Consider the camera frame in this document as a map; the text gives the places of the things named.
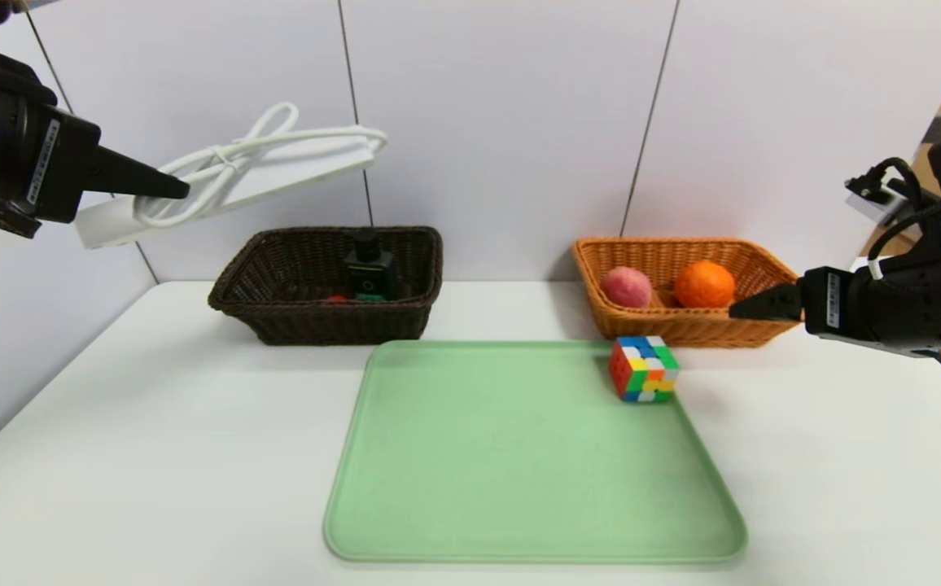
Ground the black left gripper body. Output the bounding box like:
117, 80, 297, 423
0, 68, 102, 224

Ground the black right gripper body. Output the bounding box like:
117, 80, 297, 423
799, 257, 941, 356

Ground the orange fruit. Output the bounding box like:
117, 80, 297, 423
673, 260, 737, 308

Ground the white power strip cable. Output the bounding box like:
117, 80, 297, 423
133, 102, 389, 230

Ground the pink red peach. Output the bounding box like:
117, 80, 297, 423
600, 266, 654, 309

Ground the colourful puzzle cube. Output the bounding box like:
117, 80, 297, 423
609, 335, 681, 403

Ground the white power strip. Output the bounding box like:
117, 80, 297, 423
74, 134, 380, 250

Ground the black pump bottle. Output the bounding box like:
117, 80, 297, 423
344, 230, 400, 302

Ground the orange wicker basket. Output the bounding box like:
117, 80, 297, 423
572, 237, 803, 349

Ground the dark brown wicker basket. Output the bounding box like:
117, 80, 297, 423
208, 226, 444, 346

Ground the light green plastic tray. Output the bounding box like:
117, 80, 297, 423
324, 339, 746, 565

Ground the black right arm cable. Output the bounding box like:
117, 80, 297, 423
868, 156, 941, 269

